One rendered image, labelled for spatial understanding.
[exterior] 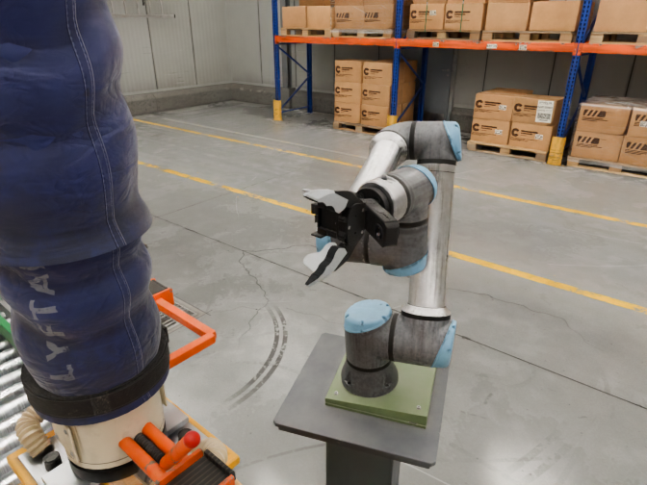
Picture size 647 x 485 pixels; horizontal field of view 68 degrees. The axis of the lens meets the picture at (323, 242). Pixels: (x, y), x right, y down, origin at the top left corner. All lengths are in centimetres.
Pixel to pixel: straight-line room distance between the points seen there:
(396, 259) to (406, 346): 55
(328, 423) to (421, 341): 39
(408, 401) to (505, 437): 119
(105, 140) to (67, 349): 31
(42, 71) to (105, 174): 14
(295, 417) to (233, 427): 108
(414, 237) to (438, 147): 54
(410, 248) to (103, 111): 60
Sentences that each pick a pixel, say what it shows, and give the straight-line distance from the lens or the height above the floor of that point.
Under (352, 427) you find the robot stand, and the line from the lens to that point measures 158.
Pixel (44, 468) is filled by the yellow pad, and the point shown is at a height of 114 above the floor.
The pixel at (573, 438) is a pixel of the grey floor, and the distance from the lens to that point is 285.
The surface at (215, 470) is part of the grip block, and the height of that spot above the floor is 126.
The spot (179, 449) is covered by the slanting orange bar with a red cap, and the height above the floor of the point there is 133.
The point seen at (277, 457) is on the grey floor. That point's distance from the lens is 250.
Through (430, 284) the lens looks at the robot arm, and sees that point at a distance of 146.
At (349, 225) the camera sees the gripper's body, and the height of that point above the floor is 158.
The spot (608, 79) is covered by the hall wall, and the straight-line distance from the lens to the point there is 884.
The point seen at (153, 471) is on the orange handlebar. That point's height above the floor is 125.
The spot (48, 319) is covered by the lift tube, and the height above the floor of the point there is 151.
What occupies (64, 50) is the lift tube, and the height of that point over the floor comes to 185.
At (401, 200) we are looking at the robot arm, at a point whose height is 159.
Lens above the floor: 188
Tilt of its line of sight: 25 degrees down
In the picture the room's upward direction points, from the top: straight up
